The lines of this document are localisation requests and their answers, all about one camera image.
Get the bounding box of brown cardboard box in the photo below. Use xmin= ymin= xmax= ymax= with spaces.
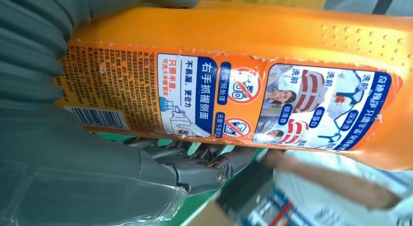
xmin=188 ymin=201 xmax=235 ymax=226

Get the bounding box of black hard case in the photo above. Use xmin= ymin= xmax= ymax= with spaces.
xmin=215 ymin=158 xmax=277 ymax=225

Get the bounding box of person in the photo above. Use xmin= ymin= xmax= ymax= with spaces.
xmin=264 ymin=149 xmax=413 ymax=226

